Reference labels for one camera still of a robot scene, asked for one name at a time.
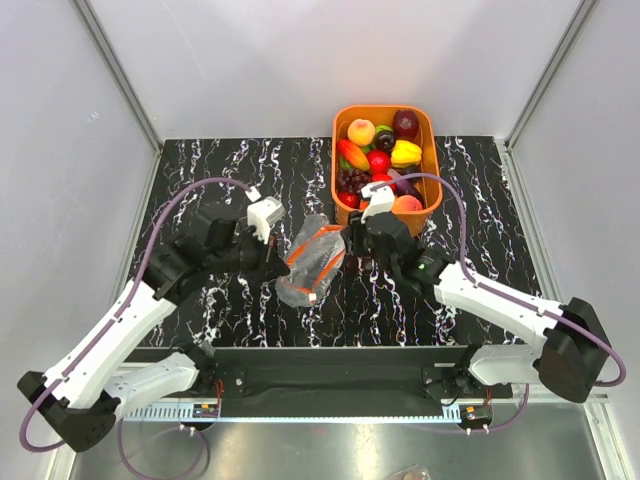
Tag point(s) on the purple grape bunch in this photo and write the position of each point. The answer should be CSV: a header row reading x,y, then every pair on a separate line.
x,y
352,180

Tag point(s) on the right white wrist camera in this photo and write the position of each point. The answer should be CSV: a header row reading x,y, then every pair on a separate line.
x,y
380,199

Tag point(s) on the peach fruit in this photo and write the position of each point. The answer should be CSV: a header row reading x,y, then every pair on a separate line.
x,y
406,204
361,132

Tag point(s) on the purple eggplant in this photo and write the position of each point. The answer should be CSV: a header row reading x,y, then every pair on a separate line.
x,y
407,187

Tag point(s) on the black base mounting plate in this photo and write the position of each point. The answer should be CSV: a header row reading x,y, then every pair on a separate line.
x,y
351,372

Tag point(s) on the grey slotted cable duct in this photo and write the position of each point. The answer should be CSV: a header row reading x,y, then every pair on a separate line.
x,y
313,410

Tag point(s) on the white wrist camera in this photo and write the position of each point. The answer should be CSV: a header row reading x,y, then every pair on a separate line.
x,y
380,199
263,213

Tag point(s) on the red apple centre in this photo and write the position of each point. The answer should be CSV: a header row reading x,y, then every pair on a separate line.
x,y
379,162

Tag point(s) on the dark red pomegranate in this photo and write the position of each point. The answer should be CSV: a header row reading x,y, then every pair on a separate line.
x,y
405,124

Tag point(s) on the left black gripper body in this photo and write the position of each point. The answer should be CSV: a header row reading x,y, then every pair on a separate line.
x,y
248,253

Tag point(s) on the orange plastic basket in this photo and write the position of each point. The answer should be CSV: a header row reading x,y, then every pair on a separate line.
x,y
429,188

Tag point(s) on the yellow bell pepper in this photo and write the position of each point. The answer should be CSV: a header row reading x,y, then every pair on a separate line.
x,y
405,153

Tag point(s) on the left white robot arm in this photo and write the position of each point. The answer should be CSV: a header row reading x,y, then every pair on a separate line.
x,y
82,396

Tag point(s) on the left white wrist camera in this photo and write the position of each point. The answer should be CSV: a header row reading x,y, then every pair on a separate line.
x,y
263,213

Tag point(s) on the peach top fruit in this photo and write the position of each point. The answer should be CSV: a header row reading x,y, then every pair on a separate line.
x,y
361,132

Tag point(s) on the peach front fruit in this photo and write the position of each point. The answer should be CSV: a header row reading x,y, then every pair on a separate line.
x,y
406,204

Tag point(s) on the red orange mango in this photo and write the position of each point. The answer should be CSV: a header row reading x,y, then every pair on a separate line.
x,y
351,156

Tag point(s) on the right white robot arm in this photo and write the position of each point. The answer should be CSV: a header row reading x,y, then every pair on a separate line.
x,y
562,347

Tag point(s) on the dark mangosteen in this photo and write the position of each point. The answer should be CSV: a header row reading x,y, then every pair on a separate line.
x,y
385,141

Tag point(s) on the clear orange zip bag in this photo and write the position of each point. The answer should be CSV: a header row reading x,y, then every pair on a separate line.
x,y
314,259

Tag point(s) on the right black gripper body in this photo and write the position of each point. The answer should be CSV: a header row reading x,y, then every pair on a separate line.
x,y
366,239

